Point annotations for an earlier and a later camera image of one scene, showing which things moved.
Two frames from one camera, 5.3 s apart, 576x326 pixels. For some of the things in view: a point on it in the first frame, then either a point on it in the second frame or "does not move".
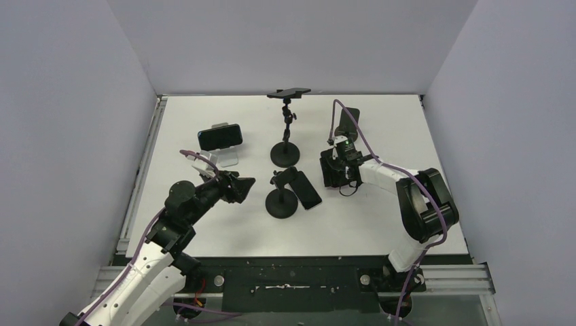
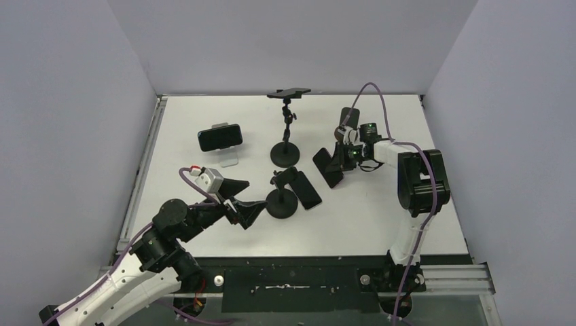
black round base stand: x=282 y=203 does not move
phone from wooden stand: x=306 y=191 does not move
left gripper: x=241 y=185 → x=246 y=211
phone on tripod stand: x=292 y=93 does not move
